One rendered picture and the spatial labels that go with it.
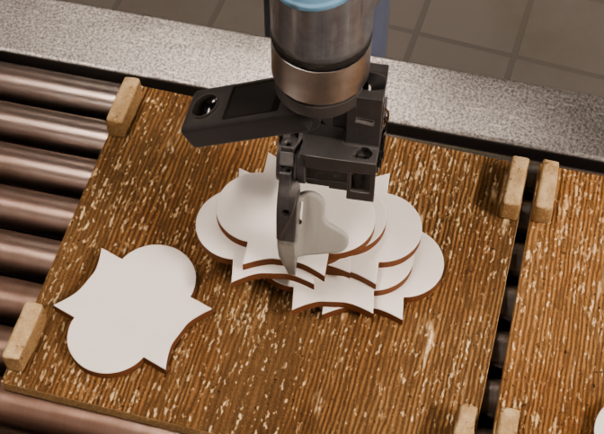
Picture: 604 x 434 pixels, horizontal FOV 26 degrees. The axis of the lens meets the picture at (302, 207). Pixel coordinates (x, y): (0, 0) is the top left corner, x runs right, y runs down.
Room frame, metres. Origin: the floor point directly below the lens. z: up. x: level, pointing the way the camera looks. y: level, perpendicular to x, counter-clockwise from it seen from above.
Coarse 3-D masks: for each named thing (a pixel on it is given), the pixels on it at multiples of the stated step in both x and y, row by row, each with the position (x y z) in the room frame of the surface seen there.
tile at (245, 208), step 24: (264, 168) 0.70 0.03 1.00; (240, 192) 0.68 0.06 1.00; (264, 192) 0.68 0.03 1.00; (336, 192) 0.68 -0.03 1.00; (240, 216) 0.65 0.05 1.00; (264, 216) 0.65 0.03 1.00; (336, 216) 0.65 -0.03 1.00; (360, 216) 0.65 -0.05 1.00; (240, 240) 0.63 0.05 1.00; (264, 240) 0.62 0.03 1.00; (360, 240) 0.62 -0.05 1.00; (264, 264) 0.61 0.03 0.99; (312, 264) 0.60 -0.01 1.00
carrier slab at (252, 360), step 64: (128, 128) 0.80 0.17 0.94; (128, 192) 0.72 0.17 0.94; (192, 192) 0.72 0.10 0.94; (448, 192) 0.72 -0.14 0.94; (64, 256) 0.65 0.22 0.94; (192, 256) 0.65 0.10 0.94; (448, 256) 0.65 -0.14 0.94; (64, 320) 0.58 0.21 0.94; (256, 320) 0.58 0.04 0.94; (320, 320) 0.58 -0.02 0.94; (384, 320) 0.58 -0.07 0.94; (448, 320) 0.58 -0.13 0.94; (64, 384) 0.52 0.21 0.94; (128, 384) 0.52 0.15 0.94; (192, 384) 0.52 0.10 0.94; (256, 384) 0.52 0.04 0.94; (320, 384) 0.52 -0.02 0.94; (384, 384) 0.52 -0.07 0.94; (448, 384) 0.52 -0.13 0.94
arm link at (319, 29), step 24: (288, 0) 0.62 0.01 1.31; (312, 0) 0.62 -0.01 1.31; (336, 0) 0.61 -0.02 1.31; (360, 0) 0.62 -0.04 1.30; (288, 24) 0.62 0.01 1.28; (312, 24) 0.61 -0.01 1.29; (336, 24) 0.62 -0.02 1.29; (360, 24) 0.63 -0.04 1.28; (288, 48) 0.62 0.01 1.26; (312, 48) 0.61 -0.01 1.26; (336, 48) 0.62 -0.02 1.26; (360, 48) 0.63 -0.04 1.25
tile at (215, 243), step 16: (208, 208) 0.67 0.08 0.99; (208, 224) 0.65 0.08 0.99; (208, 240) 0.63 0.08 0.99; (224, 240) 0.63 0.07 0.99; (224, 256) 0.61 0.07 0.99; (240, 256) 0.61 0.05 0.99; (240, 272) 0.60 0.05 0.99; (256, 272) 0.60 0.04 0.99; (272, 272) 0.60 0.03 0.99; (304, 272) 0.60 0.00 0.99
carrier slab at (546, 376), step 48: (576, 192) 0.72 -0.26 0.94; (528, 240) 0.67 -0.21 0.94; (576, 240) 0.67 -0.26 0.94; (528, 288) 0.61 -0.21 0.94; (576, 288) 0.61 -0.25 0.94; (528, 336) 0.56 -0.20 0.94; (576, 336) 0.56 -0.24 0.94; (528, 384) 0.52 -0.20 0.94; (576, 384) 0.52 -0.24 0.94; (528, 432) 0.47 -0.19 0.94; (576, 432) 0.47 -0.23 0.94
